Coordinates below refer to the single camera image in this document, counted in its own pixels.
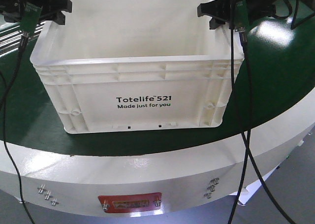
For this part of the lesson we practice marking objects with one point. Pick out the red warning label plate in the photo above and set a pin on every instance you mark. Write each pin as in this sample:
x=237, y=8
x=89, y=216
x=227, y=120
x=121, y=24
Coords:
x=116, y=204

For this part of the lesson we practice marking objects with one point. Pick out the white outer table rim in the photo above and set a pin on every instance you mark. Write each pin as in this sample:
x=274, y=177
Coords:
x=185, y=178

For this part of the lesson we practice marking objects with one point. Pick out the white Totelife plastic crate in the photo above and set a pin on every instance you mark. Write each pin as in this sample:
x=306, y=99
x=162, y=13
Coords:
x=119, y=65

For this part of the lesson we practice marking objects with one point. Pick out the metal roller rails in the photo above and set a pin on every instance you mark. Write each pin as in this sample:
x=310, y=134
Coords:
x=10, y=35

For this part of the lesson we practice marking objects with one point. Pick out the green circuit board right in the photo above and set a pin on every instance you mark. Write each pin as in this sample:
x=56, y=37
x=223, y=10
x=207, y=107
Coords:
x=241, y=16

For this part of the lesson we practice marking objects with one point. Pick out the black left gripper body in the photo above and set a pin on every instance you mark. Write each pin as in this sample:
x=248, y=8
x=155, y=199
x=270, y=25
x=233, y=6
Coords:
x=14, y=2

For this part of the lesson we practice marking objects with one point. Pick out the green circuit board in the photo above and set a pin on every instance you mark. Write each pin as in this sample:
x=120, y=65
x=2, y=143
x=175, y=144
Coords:
x=241, y=16
x=30, y=18

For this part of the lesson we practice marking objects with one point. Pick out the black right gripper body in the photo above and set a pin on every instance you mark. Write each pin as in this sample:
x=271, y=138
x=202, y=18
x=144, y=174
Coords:
x=257, y=9

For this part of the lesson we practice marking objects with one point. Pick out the green circuit board left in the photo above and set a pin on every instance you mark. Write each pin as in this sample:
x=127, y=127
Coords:
x=30, y=18

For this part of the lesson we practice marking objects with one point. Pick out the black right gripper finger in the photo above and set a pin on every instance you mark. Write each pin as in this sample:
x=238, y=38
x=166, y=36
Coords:
x=217, y=21
x=215, y=8

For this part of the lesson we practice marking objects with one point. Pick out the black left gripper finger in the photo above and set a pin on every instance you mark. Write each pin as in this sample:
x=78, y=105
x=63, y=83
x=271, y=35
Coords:
x=57, y=17
x=52, y=6

